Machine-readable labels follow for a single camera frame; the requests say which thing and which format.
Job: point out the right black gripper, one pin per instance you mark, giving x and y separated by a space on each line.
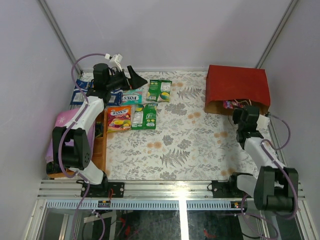
236 112

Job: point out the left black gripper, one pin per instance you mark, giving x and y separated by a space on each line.
128 78

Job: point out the green Fox's candy bag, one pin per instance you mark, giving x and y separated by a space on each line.
132 97

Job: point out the purple Fox's berries bag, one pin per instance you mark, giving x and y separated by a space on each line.
232 104

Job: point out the green snack bag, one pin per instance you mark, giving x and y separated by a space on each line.
145 117
159 90

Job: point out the blue chips bag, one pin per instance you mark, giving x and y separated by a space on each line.
109 97

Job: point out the red paper bag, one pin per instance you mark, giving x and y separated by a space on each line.
227 83

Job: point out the orange candy bag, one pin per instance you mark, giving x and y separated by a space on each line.
119 119

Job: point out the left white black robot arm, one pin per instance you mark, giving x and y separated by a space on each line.
76 160

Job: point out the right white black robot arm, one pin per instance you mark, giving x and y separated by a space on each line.
276 187

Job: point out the dark patterned cloth in tray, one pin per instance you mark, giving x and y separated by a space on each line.
99 129

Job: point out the floral table mat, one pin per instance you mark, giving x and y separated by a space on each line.
187 143

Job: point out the wooden organizer tray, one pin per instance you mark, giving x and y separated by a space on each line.
99 151

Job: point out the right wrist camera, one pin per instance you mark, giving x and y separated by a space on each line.
263 122

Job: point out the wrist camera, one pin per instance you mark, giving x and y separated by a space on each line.
263 122
115 61

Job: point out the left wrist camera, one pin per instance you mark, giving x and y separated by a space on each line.
115 61

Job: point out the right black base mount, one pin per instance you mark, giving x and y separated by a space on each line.
225 189

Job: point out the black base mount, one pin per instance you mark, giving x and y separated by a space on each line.
109 190
225 189

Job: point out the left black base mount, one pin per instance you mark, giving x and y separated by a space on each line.
109 190

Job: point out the aluminium front rail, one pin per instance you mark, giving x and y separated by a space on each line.
153 190

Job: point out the white slotted cable duct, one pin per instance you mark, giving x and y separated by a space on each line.
215 205

